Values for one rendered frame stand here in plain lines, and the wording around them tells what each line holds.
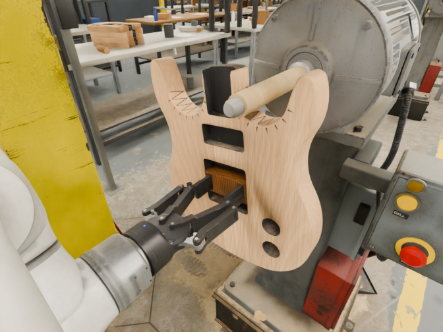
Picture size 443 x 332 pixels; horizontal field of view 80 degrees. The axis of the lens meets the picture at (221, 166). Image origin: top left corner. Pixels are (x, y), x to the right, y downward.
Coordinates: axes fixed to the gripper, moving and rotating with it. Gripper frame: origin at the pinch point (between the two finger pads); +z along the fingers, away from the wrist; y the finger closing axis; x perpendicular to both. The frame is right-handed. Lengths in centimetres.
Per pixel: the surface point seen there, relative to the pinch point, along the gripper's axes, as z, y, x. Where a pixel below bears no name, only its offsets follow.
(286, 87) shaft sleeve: 5.9, 9.8, 18.2
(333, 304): 31, 16, -61
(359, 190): 35.9, 16.9, -16.1
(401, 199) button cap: 15.0, 27.2, -1.8
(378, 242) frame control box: 15.6, 25.5, -13.5
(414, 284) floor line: 103, 41, -111
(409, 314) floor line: 82, 41, -112
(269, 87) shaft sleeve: 1.3, 9.5, 19.3
